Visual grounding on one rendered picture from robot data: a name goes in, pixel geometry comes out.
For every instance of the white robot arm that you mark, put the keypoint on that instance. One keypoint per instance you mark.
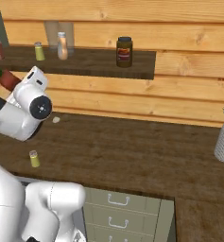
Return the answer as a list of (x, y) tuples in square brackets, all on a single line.
[(9, 201)]

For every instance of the yellow-green shaker with grey cap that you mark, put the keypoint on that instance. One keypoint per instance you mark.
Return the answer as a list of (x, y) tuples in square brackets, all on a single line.
[(34, 160), (39, 53)]

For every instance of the tan condiment bottle, grey cap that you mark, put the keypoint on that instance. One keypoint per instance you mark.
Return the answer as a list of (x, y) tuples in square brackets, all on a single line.
[(62, 47)]

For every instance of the red-brown bottle with green cap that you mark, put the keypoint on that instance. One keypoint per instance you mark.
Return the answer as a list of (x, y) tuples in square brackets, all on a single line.
[(8, 79)]

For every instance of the small white round pebble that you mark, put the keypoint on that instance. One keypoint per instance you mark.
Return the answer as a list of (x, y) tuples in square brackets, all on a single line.
[(56, 119)]

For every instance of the dark wooden shelf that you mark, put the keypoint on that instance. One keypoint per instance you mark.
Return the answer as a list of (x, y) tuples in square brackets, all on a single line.
[(94, 64)]

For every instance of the dark jar with red label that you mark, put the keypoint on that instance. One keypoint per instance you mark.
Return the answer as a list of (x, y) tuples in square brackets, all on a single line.
[(124, 53)]

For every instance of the pale green drawer front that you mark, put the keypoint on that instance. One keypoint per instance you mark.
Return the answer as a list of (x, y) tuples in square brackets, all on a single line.
[(138, 225), (141, 203), (141, 237)]

